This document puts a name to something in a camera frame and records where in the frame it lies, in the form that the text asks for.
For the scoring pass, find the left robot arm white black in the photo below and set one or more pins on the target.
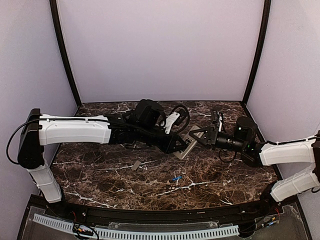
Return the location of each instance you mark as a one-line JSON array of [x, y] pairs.
[[146, 123]]

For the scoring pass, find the white remote control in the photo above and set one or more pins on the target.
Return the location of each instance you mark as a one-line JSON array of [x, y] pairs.
[[191, 143]]

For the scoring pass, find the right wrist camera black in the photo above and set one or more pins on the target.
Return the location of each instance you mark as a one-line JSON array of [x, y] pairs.
[[214, 116]]

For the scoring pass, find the white slotted cable duct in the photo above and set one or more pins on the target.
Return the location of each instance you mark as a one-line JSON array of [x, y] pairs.
[[130, 231]]

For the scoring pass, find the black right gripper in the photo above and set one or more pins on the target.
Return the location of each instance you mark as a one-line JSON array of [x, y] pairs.
[[213, 136]]

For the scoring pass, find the grey battery cover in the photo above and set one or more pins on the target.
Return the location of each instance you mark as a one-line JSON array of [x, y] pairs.
[[136, 165]]

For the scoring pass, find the black front rail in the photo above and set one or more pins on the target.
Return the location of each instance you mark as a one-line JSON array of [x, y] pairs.
[[236, 214]]

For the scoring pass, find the black frame post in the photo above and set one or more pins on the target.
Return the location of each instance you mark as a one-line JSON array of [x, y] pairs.
[[258, 50], [63, 51]]

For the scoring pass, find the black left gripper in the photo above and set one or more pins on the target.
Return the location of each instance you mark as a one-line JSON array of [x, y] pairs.
[[166, 142]]

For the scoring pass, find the blue AAA battery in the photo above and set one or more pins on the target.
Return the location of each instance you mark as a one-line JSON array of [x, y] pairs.
[[176, 178]]

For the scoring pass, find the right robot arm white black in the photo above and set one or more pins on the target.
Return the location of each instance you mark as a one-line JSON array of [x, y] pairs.
[[259, 154]]

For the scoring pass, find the black left frame post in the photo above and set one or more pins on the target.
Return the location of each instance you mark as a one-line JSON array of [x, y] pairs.
[[63, 51]]

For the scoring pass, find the black right frame post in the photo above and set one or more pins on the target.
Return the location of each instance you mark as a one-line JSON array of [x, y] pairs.
[[258, 50]]

